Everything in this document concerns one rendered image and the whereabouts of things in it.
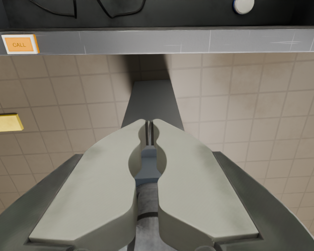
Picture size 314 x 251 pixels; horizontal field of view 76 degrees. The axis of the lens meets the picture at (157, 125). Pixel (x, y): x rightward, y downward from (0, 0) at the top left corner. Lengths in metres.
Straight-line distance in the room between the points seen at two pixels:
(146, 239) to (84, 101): 1.16
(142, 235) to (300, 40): 0.49
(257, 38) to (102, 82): 1.14
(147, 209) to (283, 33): 0.48
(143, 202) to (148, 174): 0.08
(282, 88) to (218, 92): 0.44
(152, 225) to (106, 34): 0.42
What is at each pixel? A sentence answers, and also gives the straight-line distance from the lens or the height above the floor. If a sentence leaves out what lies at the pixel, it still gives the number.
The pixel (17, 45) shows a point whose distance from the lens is 0.43.
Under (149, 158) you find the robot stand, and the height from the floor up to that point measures 0.81.
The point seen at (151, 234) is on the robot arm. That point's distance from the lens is 0.51.
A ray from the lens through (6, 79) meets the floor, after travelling 1.69.
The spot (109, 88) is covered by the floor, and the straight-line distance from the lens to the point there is 1.43.
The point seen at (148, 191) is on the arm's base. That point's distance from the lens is 0.58.
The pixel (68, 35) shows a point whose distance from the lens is 0.41.
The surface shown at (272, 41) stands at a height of 0.95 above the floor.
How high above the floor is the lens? 1.33
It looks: 62 degrees down
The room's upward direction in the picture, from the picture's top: 178 degrees clockwise
